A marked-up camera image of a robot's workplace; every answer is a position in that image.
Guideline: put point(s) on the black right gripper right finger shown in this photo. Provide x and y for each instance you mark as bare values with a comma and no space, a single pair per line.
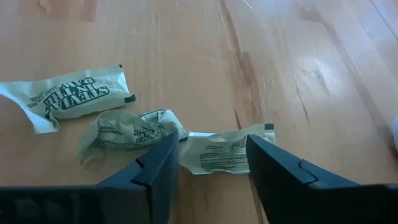
295,199

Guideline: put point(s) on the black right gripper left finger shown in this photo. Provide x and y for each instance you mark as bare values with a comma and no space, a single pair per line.
124,202

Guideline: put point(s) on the green stevia sweetener packet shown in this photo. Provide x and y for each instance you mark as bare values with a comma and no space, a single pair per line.
77,96
217,155
124,130

